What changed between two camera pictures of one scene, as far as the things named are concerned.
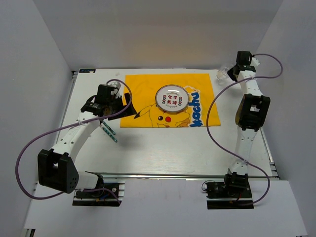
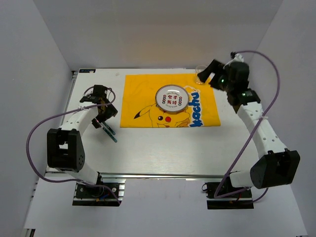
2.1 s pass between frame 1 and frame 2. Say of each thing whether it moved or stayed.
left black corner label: stayed
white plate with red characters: stayed
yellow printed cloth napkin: stayed
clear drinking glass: moved
